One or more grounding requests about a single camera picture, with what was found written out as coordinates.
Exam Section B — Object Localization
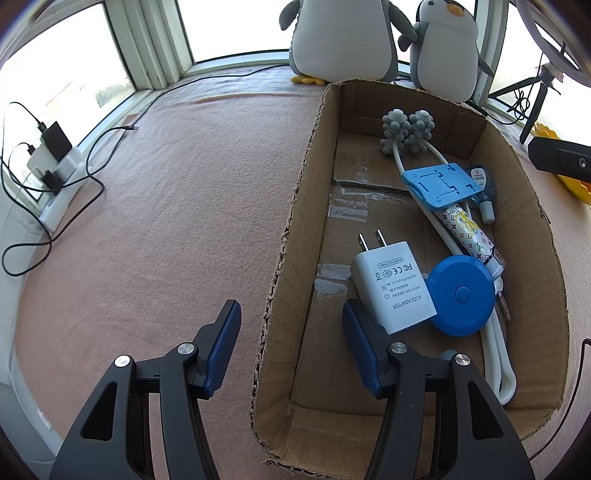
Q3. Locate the white usb power adapter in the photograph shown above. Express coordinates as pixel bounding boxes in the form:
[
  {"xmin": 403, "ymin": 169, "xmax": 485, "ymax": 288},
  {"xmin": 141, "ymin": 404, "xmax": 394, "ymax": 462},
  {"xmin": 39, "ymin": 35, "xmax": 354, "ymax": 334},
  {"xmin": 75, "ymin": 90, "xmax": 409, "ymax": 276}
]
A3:
[{"xmin": 351, "ymin": 230, "xmax": 437, "ymax": 334}]

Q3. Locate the white power strip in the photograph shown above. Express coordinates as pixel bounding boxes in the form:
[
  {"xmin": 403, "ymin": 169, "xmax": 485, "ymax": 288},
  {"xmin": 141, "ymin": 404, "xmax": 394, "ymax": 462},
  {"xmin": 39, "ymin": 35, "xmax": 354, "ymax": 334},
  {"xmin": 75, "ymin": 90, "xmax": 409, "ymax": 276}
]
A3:
[{"xmin": 25, "ymin": 145, "xmax": 86, "ymax": 233}]

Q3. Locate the large plush penguin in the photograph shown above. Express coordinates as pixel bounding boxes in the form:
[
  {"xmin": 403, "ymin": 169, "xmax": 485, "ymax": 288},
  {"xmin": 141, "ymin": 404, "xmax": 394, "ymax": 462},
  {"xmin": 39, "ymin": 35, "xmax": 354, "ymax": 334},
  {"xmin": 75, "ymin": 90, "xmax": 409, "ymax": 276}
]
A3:
[{"xmin": 279, "ymin": 0, "xmax": 418, "ymax": 86}]

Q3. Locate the patterned white lighter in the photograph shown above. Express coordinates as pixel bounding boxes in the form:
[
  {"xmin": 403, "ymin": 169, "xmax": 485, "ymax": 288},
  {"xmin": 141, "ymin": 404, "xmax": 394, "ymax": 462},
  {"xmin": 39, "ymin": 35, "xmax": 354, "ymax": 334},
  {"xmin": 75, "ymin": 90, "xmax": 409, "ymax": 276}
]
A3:
[{"xmin": 435, "ymin": 204, "xmax": 505, "ymax": 280}]

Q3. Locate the black tripod stand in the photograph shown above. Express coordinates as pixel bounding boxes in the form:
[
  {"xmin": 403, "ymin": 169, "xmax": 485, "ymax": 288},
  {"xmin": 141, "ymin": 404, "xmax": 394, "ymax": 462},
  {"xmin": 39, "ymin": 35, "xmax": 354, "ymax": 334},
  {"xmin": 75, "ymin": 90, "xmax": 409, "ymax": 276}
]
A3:
[{"xmin": 488, "ymin": 63, "xmax": 564, "ymax": 144}]

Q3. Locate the silver key with ring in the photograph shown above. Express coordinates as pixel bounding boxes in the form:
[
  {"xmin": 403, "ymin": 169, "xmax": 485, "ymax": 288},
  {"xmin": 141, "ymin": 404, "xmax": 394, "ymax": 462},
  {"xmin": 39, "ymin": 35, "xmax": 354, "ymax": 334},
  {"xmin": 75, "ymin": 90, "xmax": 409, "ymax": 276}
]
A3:
[{"xmin": 494, "ymin": 276, "xmax": 512, "ymax": 322}]

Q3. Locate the black charger adapter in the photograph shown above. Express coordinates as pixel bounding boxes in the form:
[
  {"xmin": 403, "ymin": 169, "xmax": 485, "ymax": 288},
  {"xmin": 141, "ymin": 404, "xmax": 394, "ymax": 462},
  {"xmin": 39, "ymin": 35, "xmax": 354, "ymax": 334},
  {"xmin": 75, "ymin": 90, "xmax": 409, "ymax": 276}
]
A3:
[{"xmin": 41, "ymin": 122, "xmax": 72, "ymax": 162}]

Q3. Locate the yellow leaf-shaped fruit bowl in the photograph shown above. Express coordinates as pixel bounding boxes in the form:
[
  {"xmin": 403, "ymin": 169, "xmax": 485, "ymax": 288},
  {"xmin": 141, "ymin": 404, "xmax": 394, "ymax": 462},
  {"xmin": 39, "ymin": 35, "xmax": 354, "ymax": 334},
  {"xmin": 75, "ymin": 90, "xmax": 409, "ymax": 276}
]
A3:
[{"xmin": 532, "ymin": 122, "xmax": 591, "ymax": 206}]

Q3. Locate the open cardboard box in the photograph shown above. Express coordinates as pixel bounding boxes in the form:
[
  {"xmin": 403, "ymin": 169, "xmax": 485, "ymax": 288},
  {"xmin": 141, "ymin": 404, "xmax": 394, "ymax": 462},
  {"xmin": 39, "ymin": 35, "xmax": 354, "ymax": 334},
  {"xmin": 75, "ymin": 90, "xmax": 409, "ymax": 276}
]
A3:
[{"xmin": 250, "ymin": 81, "xmax": 570, "ymax": 479}]

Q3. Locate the small plush penguin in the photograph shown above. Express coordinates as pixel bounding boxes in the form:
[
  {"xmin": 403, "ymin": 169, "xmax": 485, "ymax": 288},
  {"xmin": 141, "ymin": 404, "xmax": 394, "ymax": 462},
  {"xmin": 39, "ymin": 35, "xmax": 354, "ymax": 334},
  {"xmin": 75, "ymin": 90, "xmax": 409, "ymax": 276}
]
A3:
[{"xmin": 398, "ymin": 0, "xmax": 494, "ymax": 103}]

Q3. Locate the blue plastic phone stand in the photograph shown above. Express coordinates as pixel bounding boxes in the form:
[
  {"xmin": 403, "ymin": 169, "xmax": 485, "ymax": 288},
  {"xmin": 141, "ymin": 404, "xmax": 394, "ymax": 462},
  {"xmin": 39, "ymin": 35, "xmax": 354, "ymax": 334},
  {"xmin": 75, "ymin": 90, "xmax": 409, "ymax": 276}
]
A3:
[{"xmin": 402, "ymin": 163, "xmax": 483, "ymax": 211}]

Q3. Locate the white ring light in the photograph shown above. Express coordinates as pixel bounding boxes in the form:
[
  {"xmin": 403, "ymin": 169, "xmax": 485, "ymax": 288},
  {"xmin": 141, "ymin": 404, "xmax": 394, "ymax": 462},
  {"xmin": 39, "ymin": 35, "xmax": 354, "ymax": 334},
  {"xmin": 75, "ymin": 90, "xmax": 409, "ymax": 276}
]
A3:
[{"xmin": 514, "ymin": 0, "xmax": 590, "ymax": 87}]

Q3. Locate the white neck massager roller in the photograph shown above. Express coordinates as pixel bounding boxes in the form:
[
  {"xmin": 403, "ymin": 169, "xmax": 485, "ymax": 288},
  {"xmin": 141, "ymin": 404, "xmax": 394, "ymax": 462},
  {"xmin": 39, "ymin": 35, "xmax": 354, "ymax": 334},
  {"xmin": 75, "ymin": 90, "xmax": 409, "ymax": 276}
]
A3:
[{"xmin": 380, "ymin": 109, "xmax": 517, "ymax": 405}]

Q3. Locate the blue round tape measure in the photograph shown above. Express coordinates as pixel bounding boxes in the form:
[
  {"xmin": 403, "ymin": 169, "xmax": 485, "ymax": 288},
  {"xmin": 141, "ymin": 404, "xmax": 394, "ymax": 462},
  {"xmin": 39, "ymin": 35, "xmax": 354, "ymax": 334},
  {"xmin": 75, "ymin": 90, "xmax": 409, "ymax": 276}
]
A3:
[{"xmin": 426, "ymin": 255, "xmax": 495, "ymax": 337}]

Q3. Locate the pink lotion bottle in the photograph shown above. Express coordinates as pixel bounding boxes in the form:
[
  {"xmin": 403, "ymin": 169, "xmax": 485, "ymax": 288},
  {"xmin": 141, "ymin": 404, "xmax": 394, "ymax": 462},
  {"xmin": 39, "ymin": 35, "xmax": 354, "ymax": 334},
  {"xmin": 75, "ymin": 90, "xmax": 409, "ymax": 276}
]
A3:
[{"xmin": 439, "ymin": 349, "xmax": 458, "ymax": 362}]

